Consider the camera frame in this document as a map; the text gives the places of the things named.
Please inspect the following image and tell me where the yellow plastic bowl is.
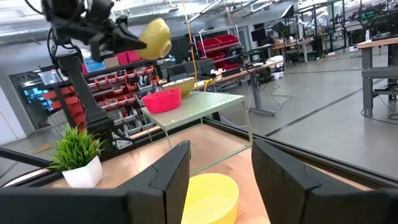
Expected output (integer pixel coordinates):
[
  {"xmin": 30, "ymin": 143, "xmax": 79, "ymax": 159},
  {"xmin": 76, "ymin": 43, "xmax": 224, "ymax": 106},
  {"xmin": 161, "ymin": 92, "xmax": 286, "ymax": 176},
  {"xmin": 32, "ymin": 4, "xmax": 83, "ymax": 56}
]
[
  {"xmin": 136, "ymin": 17, "xmax": 173, "ymax": 60},
  {"xmin": 181, "ymin": 173, "xmax": 240, "ymax": 224}
]

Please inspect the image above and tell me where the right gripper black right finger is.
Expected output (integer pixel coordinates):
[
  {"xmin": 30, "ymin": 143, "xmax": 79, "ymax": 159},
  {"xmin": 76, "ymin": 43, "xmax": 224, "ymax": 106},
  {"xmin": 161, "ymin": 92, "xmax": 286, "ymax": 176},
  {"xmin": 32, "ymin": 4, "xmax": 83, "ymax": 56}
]
[{"xmin": 251, "ymin": 138, "xmax": 398, "ymax": 224}]

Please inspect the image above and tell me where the artificial plant in white pot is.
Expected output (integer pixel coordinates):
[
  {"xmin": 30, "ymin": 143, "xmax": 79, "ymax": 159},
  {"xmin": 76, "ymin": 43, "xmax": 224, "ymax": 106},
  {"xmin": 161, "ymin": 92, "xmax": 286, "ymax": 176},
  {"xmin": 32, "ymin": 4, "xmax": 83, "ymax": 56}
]
[{"xmin": 46, "ymin": 123, "xmax": 106, "ymax": 190}]

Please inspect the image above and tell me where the yellow hanging cable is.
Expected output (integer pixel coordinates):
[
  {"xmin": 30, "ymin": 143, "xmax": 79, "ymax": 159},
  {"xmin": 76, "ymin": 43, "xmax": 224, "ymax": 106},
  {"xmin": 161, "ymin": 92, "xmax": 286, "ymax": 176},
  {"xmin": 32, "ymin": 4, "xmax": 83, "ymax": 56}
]
[{"xmin": 181, "ymin": 0, "xmax": 200, "ymax": 91}]

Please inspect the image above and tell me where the green perforated metal shelf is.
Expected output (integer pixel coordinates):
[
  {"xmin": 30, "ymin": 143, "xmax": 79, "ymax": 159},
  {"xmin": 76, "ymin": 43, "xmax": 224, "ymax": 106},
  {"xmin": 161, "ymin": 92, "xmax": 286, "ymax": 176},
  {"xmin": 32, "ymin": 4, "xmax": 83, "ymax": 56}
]
[{"xmin": 140, "ymin": 90, "xmax": 254, "ymax": 175}]

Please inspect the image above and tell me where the red plastic bowl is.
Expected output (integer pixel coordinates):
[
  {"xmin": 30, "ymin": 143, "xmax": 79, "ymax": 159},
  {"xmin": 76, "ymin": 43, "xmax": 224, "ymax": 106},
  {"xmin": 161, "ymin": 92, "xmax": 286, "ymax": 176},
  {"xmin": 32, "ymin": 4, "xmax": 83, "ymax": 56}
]
[{"xmin": 141, "ymin": 87, "xmax": 182, "ymax": 114}]

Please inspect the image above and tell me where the parts rack with red bins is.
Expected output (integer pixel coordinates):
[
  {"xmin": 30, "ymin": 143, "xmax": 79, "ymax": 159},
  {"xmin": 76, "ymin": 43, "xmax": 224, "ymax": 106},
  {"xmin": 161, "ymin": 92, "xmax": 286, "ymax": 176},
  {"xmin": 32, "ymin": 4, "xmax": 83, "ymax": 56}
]
[{"xmin": 9, "ymin": 51, "xmax": 175, "ymax": 144}]

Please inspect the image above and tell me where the white rack with red bins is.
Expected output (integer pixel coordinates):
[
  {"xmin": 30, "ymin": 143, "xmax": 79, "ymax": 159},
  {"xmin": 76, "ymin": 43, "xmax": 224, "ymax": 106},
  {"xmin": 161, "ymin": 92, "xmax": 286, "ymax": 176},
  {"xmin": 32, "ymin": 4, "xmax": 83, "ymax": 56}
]
[{"xmin": 192, "ymin": 24, "xmax": 246, "ymax": 72}]

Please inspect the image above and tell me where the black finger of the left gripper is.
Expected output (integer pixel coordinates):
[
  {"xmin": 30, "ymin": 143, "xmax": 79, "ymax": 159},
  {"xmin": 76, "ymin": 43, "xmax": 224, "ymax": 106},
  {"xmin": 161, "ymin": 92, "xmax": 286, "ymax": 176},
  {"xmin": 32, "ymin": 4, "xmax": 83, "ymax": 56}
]
[{"xmin": 111, "ymin": 24, "xmax": 147, "ymax": 54}]

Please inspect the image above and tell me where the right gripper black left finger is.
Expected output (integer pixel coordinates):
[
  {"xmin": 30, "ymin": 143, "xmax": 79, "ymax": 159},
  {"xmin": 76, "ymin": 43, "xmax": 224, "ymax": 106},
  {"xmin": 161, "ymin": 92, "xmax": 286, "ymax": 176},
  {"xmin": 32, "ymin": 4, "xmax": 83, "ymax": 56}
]
[{"xmin": 0, "ymin": 140, "xmax": 191, "ymax": 224}]

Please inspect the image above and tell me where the long wooden workbench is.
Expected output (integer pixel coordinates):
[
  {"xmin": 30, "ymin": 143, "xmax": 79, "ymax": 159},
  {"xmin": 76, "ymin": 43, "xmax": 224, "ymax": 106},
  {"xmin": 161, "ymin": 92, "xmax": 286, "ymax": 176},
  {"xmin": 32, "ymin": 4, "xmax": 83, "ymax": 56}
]
[{"xmin": 161, "ymin": 55, "xmax": 285, "ymax": 118}]

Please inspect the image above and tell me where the wooden background table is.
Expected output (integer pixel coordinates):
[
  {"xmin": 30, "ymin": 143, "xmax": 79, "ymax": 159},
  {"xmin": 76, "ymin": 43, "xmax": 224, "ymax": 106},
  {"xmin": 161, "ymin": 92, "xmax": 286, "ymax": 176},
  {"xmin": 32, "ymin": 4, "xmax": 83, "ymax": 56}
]
[{"xmin": 270, "ymin": 37, "xmax": 315, "ymax": 65}]

